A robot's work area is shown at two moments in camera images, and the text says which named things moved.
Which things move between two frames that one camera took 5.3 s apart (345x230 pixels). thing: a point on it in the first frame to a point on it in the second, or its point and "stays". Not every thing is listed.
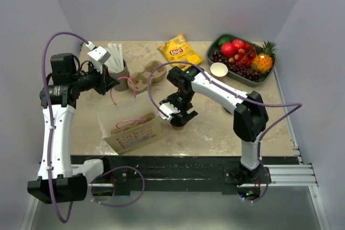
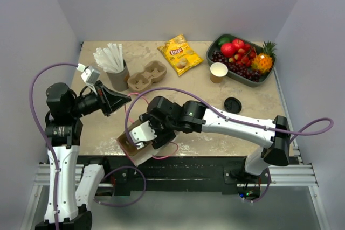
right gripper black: [183, 115] to [162, 138]
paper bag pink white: [131, 124] to [137, 156]
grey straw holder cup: [124, 82] stays
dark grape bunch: [235, 68] stays
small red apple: [237, 43] stays
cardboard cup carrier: [146, 118] to [130, 148]
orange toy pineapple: [262, 62] stays
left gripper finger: [109, 82] to [109, 100]
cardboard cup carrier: [141, 79] stays
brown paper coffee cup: [219, 69] stays
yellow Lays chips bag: [178, 49] stays
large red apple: [227, 49] stays
